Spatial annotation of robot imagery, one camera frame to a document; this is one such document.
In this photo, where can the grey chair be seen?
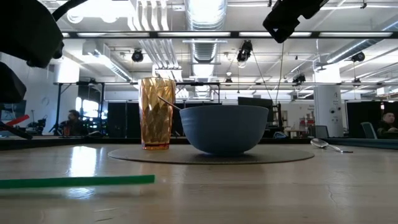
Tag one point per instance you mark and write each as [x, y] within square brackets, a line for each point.
[369, 130]

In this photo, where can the black partition panel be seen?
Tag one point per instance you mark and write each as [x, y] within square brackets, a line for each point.
[122, 119]
[363, 119]

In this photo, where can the green straw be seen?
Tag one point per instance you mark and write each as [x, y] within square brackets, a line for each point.
[77, 181]

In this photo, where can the blue bowl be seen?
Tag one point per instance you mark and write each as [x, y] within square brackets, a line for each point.
[224, 129]

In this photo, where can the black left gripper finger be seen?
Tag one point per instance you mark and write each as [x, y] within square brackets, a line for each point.
[11, 85]

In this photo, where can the person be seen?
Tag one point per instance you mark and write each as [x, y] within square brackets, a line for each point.
[388, 124]
[74, 124]

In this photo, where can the red bar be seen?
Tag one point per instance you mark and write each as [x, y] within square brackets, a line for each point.
[18, 120]

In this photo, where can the black ceiling spotlight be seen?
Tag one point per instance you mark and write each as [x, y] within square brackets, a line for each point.
[299, 78]
[245, 51]
[137, 56]
[358, 56]

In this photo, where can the silver spoon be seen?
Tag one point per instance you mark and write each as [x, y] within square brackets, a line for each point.
[318, 142]

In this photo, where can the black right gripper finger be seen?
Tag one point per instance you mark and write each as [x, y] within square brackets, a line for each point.
[281, 25]

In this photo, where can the black table frame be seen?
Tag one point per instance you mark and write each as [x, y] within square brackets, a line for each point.
[62, 141]

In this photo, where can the round grey placemat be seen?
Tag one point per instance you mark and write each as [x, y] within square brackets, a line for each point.
[280, 155]

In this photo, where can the black overhead crossbar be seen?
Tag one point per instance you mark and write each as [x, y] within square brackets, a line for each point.
[233, 34]

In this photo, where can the black metal rack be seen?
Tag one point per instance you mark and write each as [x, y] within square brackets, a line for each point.
[58, 109]

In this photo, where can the white pillar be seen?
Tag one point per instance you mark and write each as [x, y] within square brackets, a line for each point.
[328, 109]

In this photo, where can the black monitor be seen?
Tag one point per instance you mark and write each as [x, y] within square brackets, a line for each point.
[255, 101]

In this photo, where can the amber plastic tumbler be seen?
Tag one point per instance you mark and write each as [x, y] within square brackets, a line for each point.
[155, 118]

